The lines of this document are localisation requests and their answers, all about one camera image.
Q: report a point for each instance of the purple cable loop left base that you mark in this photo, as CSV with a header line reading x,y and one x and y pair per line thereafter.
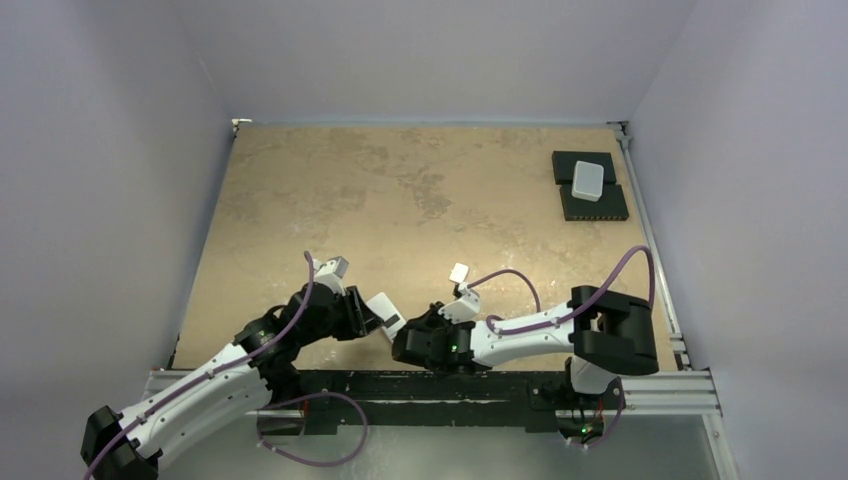
x,y
314,429

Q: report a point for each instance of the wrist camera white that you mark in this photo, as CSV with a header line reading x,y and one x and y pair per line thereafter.
x,y
464,307
330,273

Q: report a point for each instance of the aluminium frame rail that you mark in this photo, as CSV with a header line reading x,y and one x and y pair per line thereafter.
x,y
404,204

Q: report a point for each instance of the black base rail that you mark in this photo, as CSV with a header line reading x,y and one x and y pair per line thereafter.
x,y
534,401

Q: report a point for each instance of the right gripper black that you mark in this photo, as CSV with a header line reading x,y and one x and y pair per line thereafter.
x,y
411,337

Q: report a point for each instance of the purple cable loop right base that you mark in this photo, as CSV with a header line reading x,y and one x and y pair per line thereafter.
x,y
593,432

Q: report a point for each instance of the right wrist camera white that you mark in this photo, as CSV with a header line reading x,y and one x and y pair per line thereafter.
x,y
464,307

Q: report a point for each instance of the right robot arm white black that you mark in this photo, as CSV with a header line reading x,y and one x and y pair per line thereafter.
x,y
606,333

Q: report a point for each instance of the black tray front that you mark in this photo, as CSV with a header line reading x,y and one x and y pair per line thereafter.
x,y
611,206

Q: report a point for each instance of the white remote control red face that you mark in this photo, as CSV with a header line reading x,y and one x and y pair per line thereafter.
x,y
392,320

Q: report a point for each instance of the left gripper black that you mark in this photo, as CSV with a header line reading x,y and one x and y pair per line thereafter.
x,y
359,319

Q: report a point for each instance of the white plastic box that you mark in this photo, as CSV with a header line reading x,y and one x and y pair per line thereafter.
x,y
588,181

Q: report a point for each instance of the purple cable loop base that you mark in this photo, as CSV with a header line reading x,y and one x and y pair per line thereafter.
x,y
593,432
314,429

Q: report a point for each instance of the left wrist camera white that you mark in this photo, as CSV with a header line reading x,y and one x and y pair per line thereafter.
x,y
330,273

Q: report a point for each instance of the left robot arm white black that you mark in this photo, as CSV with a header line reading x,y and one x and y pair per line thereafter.
x,y
254,372

